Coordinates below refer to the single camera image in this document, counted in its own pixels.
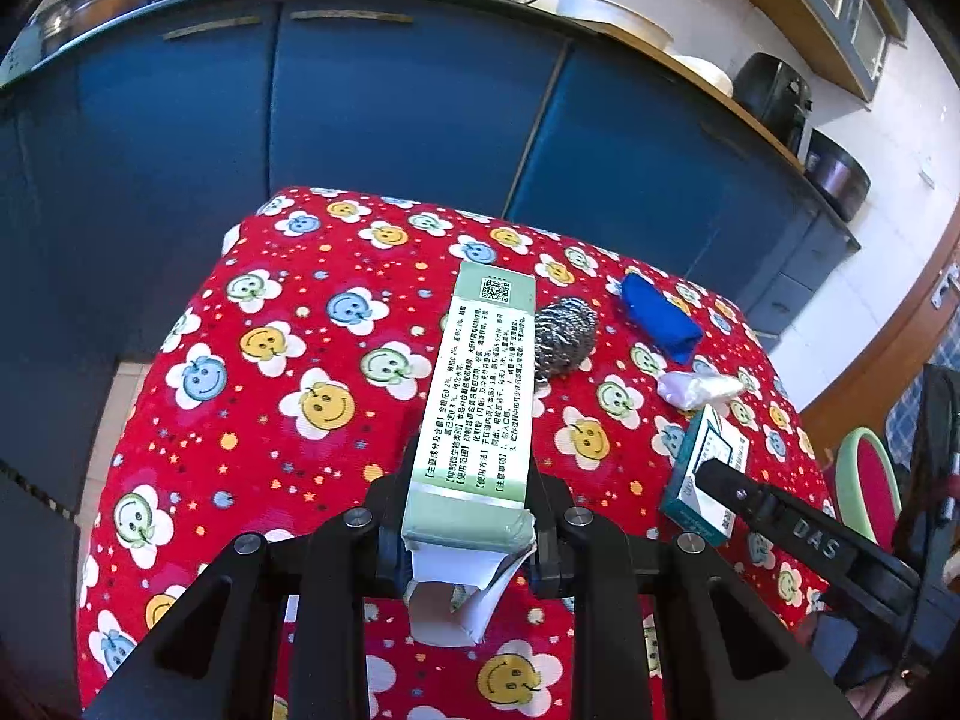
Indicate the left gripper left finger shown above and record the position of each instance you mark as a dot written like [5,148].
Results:
[391,565]

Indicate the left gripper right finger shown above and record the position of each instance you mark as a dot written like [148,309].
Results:
[550,570]

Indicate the light green medicine box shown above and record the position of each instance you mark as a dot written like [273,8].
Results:
[466,523]

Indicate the teal white medicine box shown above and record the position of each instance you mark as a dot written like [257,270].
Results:
[709,447]

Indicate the white plastic wrapper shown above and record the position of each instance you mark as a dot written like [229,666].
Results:
[689,391]

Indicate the blue lower kitchen cabinets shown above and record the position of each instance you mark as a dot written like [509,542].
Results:
[126,153]

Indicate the red bin with green rim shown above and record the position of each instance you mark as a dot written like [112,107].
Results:
[866,490]

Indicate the red smiley flower tablecloth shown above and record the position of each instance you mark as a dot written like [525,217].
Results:
[297,373]

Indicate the blue plaid cloth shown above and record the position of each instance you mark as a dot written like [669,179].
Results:
[901,423]

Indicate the wooden door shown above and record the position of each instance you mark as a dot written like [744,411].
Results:
[867,389]

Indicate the steel wool scrubber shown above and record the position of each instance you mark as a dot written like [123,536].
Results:
[565,333]

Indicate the blue cloth wad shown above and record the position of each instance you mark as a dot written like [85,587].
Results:
[669,328]

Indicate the dark rice cooker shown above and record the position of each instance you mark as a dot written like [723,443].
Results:
[835,173]

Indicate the white bowl on counter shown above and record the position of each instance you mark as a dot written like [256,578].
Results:
[710,73]

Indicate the black air fryer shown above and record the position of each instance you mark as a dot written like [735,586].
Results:
[777,96]

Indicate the large white basin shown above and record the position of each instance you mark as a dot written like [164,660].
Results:
[614,20]

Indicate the steel pot far left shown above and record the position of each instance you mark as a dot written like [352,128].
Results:
[66,19]

